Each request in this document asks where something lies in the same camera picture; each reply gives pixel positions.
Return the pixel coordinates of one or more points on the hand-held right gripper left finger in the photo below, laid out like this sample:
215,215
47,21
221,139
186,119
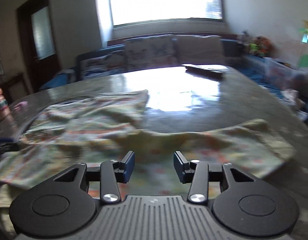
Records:
128,168

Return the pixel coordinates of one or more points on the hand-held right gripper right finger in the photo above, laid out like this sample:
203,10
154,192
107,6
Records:
180,168

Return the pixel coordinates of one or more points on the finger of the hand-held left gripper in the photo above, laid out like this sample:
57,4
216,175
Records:
3,145

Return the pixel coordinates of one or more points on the floral print garment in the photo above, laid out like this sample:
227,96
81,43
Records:
76,127

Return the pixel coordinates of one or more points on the pink object with teal band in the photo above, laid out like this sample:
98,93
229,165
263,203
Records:
2,103

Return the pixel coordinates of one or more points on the small purple object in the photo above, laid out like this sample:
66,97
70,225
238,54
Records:
21,105

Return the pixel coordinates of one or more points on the dark wooden cabinet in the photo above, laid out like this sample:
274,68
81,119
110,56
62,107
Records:
11,86

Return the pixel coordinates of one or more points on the flat dark object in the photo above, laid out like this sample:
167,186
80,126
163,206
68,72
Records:
205,71

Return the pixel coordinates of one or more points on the striped print pillow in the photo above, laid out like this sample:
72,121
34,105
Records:
104,63

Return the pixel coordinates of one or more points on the blue sofa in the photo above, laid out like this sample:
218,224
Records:
94,62

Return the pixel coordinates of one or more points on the dark wooden door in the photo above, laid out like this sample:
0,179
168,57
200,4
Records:
36,37

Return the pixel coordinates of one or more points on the butterfly print pillow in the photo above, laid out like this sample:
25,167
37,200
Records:
150,52

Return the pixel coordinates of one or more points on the plain white pillow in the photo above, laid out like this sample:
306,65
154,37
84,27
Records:
200,50

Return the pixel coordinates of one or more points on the blue printed blanket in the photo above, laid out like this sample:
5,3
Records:
273,75

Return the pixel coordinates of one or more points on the white crumpled cloth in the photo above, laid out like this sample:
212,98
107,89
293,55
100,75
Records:
297,102

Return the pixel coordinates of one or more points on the pile of colourful toys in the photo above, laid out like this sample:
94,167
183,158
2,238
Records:
257,45

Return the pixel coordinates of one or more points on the bright window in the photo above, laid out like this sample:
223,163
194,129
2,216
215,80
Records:
164,0

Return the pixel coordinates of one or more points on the yellow and green pinwheel toy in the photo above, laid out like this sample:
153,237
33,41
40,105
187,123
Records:
307,42

